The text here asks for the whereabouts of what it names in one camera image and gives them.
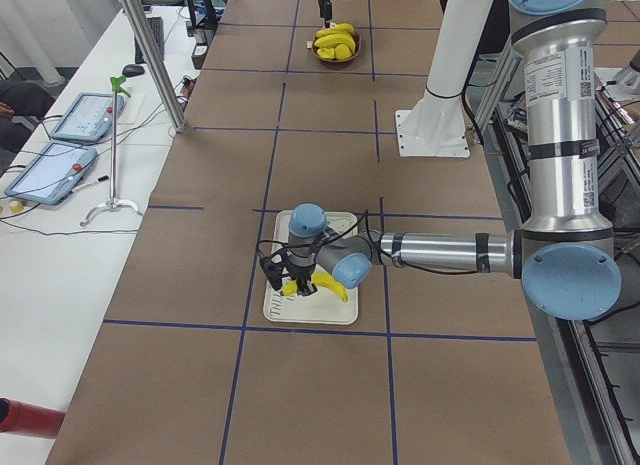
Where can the wicker fruit basket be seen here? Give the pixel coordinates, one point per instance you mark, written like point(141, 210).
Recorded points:
point(358, 41)

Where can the black computer mouse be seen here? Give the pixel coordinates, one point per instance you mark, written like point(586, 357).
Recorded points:
point(133, 70)

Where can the red cylinder object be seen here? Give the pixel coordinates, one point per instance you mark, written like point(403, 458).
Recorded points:
point(23, 419)

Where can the white Taiji Bear tray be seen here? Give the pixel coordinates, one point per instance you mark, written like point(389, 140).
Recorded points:
point(322, 307)

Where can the lower teach pendant tablet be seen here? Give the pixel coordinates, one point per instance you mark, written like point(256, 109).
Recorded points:
point(53, 173)

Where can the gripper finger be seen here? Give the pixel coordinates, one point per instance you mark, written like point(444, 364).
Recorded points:
point(312, 288)
point(303, 288)

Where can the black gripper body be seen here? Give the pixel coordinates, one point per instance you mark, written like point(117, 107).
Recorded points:
point(301, 274)

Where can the teach pendant tablet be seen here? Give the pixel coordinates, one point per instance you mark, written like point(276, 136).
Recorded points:
point(53, 173)
point(87, 119)

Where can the upper teach pendant tablet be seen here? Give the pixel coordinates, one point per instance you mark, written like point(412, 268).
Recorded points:
point(87, 119)

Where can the small yellow tape roll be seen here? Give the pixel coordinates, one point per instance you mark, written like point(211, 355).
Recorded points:
point(16, 206)

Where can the aluminium frame post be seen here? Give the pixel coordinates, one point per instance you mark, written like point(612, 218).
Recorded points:
point(143, 34)

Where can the black marker pen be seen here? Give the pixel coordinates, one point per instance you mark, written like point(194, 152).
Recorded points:
point(102, 179)

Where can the silver stand with green clip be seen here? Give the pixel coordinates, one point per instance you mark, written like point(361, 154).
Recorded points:
point(113, 202)

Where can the yellow starfruit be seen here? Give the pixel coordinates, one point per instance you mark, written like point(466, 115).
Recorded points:
point(343, 53)

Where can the yellow banana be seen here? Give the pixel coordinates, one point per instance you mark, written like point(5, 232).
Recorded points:
point(344, 28)
point(333, 40)
point(318, 279)

